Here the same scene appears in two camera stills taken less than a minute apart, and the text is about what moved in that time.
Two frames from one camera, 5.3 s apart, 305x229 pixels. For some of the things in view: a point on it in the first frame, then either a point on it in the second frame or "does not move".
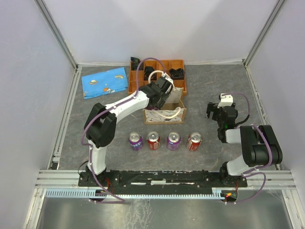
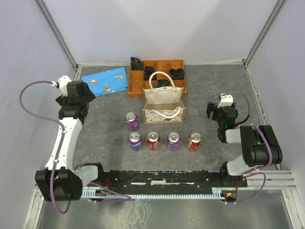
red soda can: (153, 139) does not move
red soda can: (194, 139) does not move
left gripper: (164, 97) -> (89, 97)
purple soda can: (136, 140) does not move
